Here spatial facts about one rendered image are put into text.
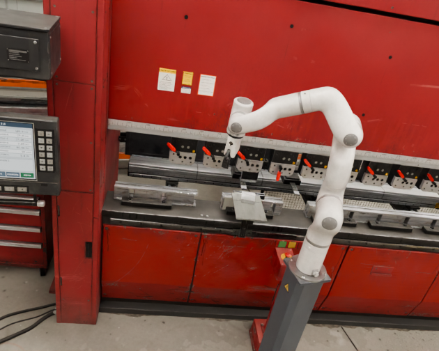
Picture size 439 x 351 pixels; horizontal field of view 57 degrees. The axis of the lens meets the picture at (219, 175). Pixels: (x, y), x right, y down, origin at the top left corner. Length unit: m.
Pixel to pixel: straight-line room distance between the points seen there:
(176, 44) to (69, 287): 1.60
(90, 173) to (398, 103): 1.73
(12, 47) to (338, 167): 1.33
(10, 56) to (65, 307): 1.71
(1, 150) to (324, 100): 1.30
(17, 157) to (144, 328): 1.58
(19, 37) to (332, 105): 1.18
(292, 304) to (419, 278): 1.33
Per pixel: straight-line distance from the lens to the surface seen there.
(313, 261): 2.01
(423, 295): 3.40
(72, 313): 2.93
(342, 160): 1.75
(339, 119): 1.65
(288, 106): 1.67
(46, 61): 1.70
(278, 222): 2.58
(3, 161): 1.88
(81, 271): 2.64
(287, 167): 2.45
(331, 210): 1.80
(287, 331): 2.29
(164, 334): 2.95
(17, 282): 3.31
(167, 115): 2.24
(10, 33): 1.70
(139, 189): 2.48
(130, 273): 2.75
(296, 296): 2.11
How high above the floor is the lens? 2.32
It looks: 30 degrees down
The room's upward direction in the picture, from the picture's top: 11 degrees clockwise
